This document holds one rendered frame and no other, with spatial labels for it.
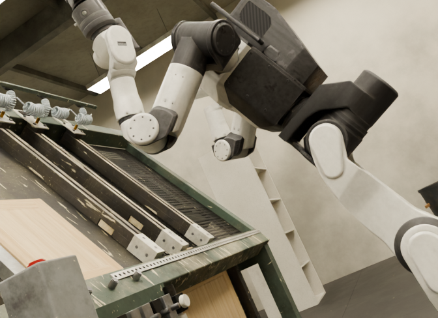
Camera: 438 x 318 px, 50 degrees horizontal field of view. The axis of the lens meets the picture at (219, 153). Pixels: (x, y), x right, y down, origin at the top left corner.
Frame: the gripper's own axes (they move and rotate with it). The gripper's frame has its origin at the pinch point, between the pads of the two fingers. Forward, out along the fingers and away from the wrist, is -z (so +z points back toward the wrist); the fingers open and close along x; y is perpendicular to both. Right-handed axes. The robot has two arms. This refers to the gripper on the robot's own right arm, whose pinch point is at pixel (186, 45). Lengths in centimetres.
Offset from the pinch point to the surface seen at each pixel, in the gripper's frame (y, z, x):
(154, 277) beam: 42, 76, 23
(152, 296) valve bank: 37, 84, 28
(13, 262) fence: 24, 70, 71
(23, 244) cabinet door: 36, 59, 65
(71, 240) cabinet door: 47, 55, 48
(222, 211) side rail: 125, 13, -73
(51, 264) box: -14, 89, 69
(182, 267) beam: 55, 70, 5
